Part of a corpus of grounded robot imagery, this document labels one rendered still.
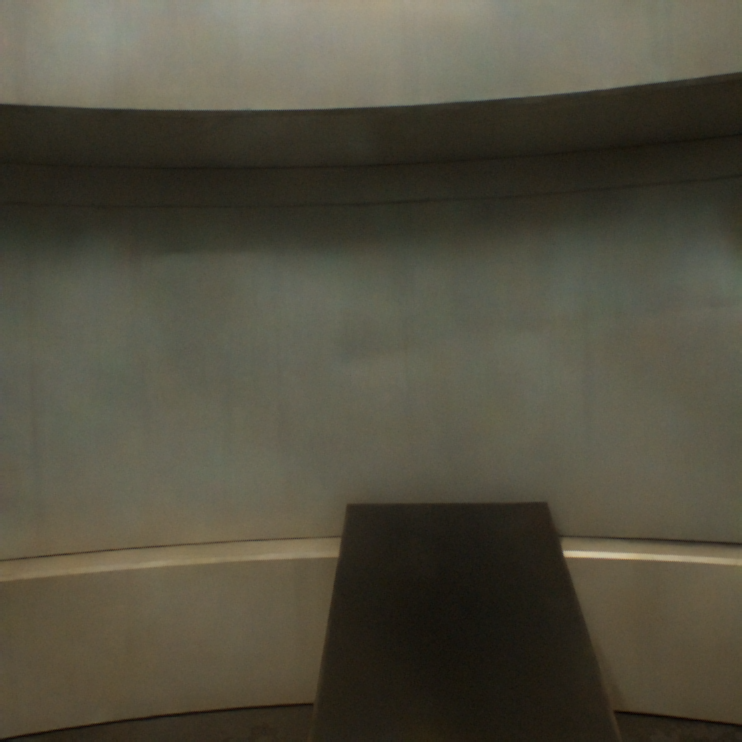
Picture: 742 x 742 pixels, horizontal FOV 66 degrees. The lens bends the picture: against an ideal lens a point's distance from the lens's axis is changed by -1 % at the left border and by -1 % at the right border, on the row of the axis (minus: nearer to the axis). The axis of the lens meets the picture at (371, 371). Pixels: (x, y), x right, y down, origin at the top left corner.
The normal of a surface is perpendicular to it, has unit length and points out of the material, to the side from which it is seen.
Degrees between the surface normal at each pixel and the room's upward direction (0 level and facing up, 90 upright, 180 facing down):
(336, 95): 90
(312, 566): 90
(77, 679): 90
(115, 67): 90
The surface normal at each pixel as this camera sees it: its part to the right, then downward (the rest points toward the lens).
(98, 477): 0.21, 0.02
